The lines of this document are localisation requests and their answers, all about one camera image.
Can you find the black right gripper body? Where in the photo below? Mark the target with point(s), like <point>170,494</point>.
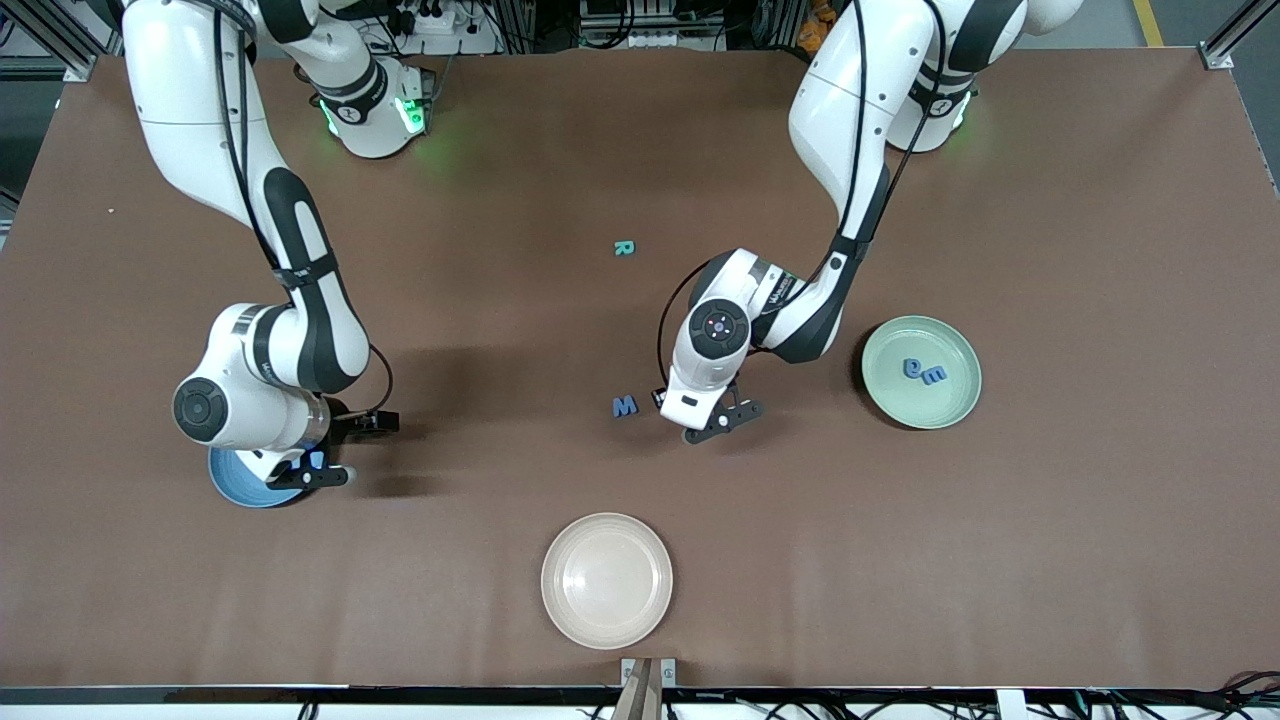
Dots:
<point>347,423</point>

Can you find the blue foam letter W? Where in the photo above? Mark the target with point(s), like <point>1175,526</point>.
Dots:
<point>624,406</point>

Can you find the blue foam lowercase a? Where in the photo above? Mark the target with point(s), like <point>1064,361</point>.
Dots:
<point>915,371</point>

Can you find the blue foam letter E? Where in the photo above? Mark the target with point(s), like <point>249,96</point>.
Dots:
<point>933,376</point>

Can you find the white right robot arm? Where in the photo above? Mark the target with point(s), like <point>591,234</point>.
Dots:
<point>175,80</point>

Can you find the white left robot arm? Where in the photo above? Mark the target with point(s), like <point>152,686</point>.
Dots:
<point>850,90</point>

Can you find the blue round plate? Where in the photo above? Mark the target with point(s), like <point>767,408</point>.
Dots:
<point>240,490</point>

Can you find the green round plate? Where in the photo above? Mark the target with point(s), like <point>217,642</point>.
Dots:
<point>925,400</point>

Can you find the beige round plate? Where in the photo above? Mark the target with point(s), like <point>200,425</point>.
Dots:
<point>607,581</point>

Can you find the long white power strip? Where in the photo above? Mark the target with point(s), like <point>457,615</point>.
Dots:
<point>655,38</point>

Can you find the orange objects pile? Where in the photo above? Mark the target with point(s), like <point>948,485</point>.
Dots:
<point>810,20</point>

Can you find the white power strip with plugs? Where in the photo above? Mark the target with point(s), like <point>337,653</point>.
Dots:
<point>440,20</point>

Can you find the metal table edge bracket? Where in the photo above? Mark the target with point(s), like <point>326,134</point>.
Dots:
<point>627,672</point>

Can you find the aluminium frame profile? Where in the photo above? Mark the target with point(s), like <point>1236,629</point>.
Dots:
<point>60,35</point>
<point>1235,35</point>

